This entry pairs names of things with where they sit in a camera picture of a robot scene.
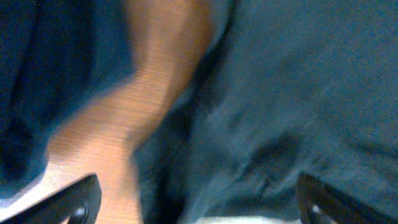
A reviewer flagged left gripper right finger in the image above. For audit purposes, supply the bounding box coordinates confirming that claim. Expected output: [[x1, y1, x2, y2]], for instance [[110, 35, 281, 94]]
[[296, 173, 397, 224]]

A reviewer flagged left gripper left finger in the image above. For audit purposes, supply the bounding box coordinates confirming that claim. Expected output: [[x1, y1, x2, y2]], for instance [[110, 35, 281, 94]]
[[1, 174, 102, 224]]

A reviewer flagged dark green t-shirt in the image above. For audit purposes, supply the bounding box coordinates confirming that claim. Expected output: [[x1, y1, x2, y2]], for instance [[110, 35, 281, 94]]
[[134, 0, 397, 223]]

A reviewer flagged folded navy blue garment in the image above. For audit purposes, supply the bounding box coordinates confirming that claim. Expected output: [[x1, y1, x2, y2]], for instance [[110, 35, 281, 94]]
[[1, 0, 133, 199]]

